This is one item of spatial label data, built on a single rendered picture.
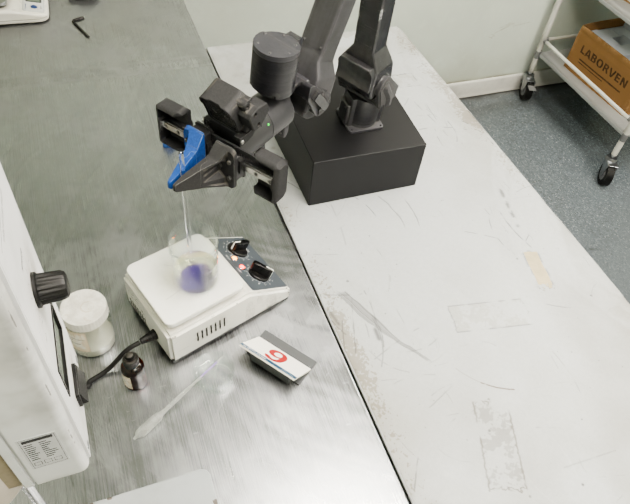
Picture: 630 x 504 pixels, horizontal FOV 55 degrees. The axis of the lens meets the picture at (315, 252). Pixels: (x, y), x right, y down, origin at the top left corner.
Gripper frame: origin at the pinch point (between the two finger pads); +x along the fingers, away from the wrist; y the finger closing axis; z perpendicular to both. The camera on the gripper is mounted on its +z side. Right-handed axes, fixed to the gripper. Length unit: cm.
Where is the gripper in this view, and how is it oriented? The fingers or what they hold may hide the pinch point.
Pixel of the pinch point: (191, 171)
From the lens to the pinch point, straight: 72.8
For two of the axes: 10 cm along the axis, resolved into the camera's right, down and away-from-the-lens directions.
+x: -5.5, 5.9, -5.9
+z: 0.9, -6.5, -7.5
